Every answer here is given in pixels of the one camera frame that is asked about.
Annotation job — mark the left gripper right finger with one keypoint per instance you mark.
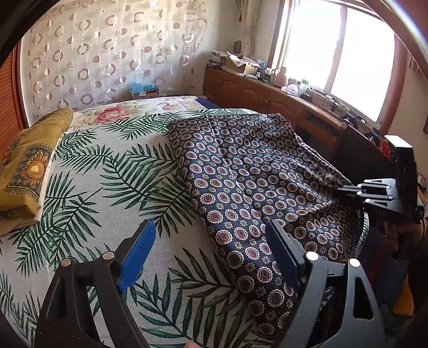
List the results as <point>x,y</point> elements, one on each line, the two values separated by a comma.
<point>336,306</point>

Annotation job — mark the circle patterned sheer curtain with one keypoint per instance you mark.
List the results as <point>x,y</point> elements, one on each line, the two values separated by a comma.
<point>84,53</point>

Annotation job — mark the window with wooden frame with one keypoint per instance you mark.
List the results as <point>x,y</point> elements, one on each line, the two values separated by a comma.
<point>346,51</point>

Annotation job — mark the floral quilt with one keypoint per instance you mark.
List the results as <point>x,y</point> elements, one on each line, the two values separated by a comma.
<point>133,108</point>

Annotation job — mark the wooden slatted wardrobe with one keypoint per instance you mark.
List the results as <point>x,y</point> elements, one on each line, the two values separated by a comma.
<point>12,114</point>

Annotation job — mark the golden patterned folded cloth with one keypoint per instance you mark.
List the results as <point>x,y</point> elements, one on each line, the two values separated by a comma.
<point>24,166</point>

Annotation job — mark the navy patterned pajama pants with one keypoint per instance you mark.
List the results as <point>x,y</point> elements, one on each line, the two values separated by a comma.
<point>244,170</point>

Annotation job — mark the open cardboard box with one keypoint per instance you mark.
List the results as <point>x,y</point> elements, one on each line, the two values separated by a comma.
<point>242,65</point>

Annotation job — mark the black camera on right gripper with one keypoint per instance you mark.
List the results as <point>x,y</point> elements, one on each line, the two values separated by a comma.
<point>401,153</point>

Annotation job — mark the pink bottle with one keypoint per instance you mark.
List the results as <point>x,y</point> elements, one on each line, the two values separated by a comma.
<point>281,78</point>

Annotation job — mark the palm leaf print sheet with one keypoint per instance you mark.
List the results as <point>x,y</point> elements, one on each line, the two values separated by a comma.
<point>107,179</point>

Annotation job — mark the long wooden sideboard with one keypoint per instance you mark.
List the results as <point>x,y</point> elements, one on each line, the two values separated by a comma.
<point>337,141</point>

